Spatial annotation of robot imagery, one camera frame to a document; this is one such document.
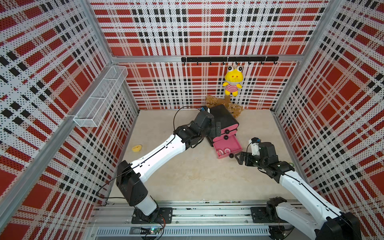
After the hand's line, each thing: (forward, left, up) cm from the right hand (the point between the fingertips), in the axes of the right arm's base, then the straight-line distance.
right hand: (244, 156), depth 82 cm
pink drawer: (+14, +9, +3) cm, 17 cm away
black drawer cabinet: (+38, +8, -7) cm, 39 cm away
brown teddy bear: (+40, -2, -5) cm, 41 cm away
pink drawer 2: (+11, +7, -9) cm, 15 cm away
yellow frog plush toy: (+42, +3, +23) cm, 48 cm away
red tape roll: (+7, +12, -8) cm, 16 cm away
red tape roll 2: (+9, +7, -10) cm, 15 cm away
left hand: (+9, +17, +15) cm, 24 cm away
